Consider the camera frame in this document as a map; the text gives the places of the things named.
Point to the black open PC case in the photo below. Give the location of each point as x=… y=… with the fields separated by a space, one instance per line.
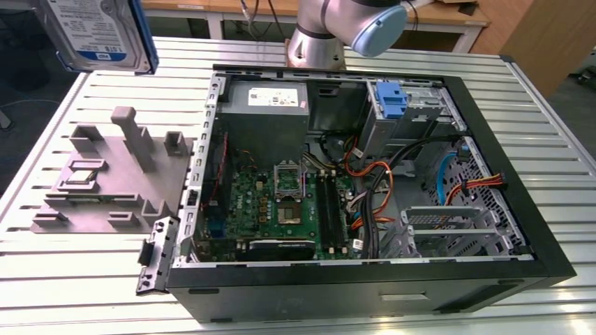
x=325 y=296

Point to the dark office chair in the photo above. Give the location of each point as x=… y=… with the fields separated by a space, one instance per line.
x=18 y=63

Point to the blue expansion slot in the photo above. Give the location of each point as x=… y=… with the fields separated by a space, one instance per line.
x=216 y=228

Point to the grey power supply unit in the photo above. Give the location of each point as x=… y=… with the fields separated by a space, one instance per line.
x=265 y=132

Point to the wooden desk white frame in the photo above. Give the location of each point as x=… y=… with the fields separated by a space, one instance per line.
x=446 y=15

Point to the black graphics card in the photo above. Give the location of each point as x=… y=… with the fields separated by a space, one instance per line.
x=278 y=248

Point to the green RAM stick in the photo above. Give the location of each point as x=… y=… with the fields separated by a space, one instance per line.
x=105 y=200

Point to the hard disk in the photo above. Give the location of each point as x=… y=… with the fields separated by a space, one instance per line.
x=93 y=31

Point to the grey parts rack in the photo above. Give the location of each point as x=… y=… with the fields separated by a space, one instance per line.
x=125 y=195

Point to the grey metal retainer bracket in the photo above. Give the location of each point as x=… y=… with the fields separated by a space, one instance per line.
x=160 y=244

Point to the silver CPU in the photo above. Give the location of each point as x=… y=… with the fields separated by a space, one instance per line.
x=82 y=178

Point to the metal drive cage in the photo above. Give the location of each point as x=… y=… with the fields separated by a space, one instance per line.
x=386 y=136

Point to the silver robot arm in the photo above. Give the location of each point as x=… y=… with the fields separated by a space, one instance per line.
x=316 y=49

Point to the blue drive latch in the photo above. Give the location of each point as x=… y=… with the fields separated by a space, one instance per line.
x=389 y=101

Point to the CPU socket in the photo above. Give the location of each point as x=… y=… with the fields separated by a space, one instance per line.
x=290 y=214

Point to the green motherboard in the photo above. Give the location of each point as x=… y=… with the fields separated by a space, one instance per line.
x=246 y=209

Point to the metal disk bay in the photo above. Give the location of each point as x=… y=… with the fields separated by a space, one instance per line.
x=450 y=231

